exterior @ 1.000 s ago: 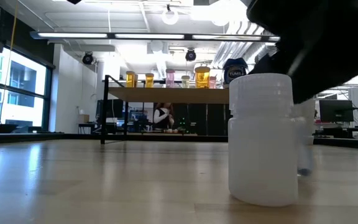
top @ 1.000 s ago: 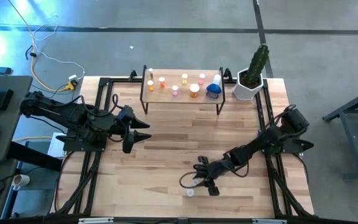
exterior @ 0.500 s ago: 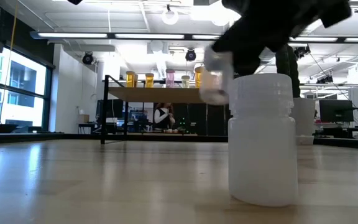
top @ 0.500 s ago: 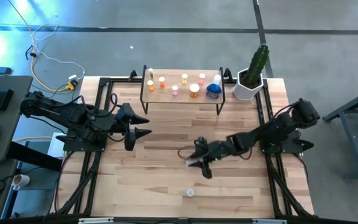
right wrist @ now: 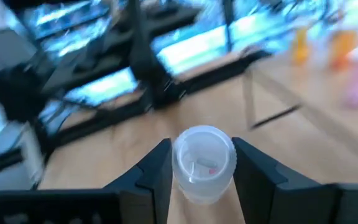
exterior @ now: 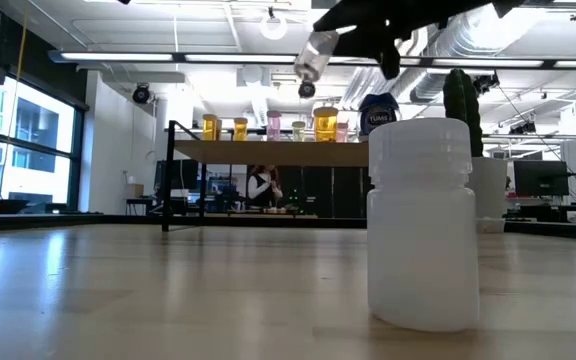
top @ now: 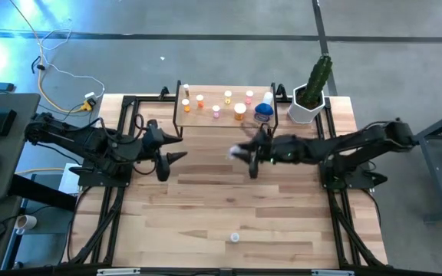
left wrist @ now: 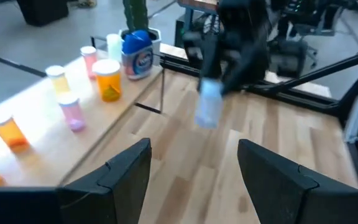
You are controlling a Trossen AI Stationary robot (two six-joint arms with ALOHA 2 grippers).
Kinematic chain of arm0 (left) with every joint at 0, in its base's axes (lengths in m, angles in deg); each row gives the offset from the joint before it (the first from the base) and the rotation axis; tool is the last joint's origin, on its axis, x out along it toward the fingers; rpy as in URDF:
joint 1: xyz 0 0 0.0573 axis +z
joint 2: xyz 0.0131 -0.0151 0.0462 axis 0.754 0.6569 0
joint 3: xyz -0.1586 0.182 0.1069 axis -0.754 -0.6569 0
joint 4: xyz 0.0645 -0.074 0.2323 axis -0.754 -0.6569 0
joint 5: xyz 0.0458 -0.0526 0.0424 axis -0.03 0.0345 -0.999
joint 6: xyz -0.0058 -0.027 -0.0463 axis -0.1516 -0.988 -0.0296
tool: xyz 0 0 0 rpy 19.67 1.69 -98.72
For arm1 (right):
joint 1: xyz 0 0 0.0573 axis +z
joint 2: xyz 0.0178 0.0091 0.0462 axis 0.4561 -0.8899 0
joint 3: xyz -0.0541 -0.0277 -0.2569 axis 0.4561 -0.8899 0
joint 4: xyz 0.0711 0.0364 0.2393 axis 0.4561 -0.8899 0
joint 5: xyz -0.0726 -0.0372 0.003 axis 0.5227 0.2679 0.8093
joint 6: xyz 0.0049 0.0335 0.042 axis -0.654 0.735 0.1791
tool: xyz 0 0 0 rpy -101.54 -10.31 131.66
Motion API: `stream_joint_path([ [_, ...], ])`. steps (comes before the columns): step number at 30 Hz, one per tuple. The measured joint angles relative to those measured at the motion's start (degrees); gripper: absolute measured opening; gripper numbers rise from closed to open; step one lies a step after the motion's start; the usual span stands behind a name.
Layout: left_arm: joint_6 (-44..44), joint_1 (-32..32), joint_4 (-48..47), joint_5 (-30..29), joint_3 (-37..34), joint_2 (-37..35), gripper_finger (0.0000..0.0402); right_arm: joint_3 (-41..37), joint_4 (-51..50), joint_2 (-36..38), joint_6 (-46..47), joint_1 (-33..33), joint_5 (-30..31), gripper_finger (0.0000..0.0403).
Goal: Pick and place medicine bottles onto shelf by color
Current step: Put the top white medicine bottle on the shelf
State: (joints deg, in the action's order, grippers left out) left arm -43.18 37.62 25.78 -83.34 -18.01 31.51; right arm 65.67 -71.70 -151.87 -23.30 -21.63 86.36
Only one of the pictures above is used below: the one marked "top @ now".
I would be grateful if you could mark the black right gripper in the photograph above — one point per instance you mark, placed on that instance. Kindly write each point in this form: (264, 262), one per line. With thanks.
(282, 149)

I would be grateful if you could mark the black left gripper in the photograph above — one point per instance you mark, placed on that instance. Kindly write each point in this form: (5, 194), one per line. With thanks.
(148, 147)

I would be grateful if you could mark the clear bottle blue cap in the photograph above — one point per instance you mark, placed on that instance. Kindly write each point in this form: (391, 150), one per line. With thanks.
(264, 111)

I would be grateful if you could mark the large orange bottle white cap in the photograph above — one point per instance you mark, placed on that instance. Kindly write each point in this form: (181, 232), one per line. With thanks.
(239, 112)

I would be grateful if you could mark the amber yellow pill bottle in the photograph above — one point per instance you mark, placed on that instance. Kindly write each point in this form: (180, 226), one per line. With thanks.
(185, 105)

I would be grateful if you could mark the pink pill bottle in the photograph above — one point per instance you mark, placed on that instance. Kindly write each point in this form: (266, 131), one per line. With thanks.
(248, 97)
(216, 112)

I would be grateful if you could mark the opaque white bottle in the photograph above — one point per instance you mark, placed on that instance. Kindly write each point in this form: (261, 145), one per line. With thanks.
(268, 96)

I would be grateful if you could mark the orange pill bottle white cap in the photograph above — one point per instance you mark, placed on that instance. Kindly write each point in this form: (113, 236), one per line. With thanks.
(199, 101)

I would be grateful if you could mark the slim brown bottle white cap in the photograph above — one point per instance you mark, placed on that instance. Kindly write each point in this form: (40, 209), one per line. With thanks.
(185, 91)

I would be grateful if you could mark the yellow pill bottle white cap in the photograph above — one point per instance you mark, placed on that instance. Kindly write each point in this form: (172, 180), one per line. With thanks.
(227, 97)

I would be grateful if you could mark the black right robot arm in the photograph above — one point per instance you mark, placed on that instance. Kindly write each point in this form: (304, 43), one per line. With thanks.
(359, 142)

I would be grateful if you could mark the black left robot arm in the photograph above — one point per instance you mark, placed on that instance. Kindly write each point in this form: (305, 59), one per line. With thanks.
(90, 142)

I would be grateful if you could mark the white planter pot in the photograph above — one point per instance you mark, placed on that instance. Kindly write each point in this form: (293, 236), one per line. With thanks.
(299, 113)

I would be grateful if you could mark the translucent white screw-cap bottle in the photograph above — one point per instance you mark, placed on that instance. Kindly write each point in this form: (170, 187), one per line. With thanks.
(235, 237)

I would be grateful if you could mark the yellow plug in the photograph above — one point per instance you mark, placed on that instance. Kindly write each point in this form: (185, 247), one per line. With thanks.
(87, 105)

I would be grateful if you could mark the white power adapter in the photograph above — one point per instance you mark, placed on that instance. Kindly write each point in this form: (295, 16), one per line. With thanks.
(90, 95)

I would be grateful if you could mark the green cactus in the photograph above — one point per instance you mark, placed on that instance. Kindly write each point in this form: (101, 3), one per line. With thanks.
(317, 80)

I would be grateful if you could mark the white sheet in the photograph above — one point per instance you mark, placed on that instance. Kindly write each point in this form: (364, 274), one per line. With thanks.
(67, 180)

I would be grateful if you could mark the black desk beam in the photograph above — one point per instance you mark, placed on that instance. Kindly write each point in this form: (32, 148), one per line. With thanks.
(40, 191)

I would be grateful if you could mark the white cup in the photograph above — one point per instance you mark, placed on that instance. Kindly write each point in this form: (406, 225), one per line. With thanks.
(27, 221)

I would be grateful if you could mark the grey desk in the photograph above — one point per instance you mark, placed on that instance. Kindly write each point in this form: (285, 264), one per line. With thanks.
(2, 143)

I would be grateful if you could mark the grey metal stand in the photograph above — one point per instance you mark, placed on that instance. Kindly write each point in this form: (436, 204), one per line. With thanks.
(434, 176)

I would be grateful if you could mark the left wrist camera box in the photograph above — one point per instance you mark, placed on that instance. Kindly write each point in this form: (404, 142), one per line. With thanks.
(152, 125)

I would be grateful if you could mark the wooden shelf black metal frame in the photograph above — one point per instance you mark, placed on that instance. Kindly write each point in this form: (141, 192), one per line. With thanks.
(205, 120)

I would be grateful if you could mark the silver bracket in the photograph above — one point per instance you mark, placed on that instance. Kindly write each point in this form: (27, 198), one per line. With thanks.
(118, 271)
(332, 272)

